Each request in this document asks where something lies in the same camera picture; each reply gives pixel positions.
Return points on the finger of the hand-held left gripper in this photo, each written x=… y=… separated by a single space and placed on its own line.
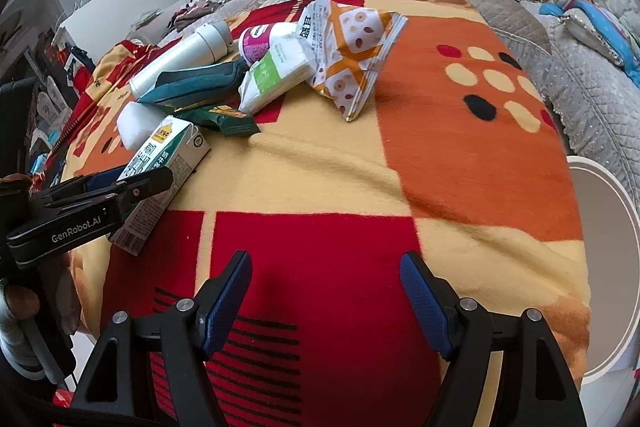
x=105 y=178
x=147 y=186

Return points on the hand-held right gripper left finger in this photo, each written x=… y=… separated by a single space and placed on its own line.
x=225 y=302

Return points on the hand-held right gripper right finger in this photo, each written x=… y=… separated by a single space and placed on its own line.
x=425 y=302

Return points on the green white milk carton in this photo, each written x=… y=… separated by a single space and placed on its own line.
x=170 y=152

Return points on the white round bin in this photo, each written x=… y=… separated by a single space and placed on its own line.
x=610 y=267

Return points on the person's left hand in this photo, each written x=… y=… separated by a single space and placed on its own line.
x=20 y=302

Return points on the white foam block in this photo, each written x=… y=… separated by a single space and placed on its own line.
x=137 y=127

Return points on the white ornate chair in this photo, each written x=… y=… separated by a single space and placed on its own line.
x=47 y=107

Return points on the dark green snack packet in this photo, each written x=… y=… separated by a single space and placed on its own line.
x=225 y=122

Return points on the teal fabric pouch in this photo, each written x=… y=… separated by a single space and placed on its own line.
x=195 y=82

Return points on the white thermos bottle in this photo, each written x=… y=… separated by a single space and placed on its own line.
x=185 y=54

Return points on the red orange printed blanket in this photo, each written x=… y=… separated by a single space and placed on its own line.
x=350 y=167

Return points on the green white tissue packet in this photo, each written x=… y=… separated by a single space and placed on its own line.
x=272 y=77

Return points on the white cabinet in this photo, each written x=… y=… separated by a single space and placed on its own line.
x=120 y=2

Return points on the pink white cup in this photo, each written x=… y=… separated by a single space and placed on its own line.
x=257 y=43

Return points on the clothes pile on sofa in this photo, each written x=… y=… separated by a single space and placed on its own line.
x=195 y=9

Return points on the orange white snack bag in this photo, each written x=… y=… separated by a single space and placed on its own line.
x=350 y=57

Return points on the dark blue cloth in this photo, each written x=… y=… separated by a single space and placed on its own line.
x=634 y=72

